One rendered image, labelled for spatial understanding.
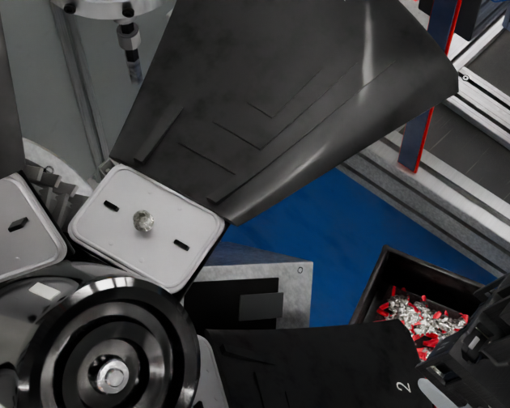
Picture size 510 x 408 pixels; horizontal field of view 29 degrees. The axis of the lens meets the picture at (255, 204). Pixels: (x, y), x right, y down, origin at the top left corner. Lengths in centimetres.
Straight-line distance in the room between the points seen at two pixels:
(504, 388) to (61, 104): 133
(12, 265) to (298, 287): 31
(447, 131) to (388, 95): 121
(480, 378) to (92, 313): 23
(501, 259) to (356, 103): 43
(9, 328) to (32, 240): 5
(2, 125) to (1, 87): 2
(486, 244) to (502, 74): 97
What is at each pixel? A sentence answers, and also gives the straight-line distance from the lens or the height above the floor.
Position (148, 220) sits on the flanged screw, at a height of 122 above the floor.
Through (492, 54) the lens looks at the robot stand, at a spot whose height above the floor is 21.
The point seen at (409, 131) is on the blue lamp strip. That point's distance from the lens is 102.
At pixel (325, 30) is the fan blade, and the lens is 71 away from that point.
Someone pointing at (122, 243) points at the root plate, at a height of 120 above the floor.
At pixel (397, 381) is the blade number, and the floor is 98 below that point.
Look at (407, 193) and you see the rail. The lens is 110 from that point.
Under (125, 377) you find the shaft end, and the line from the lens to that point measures 58.
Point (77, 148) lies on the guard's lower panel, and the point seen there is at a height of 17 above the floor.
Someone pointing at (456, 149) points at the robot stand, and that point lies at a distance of 189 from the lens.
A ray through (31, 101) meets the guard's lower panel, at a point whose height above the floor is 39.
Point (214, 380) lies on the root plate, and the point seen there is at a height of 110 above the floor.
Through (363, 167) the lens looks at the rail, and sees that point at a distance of 112.
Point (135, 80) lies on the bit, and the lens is 49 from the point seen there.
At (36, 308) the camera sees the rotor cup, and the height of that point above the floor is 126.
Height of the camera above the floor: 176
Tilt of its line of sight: 60 degrees down
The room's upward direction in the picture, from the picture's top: 1 degrees counter-clockwise
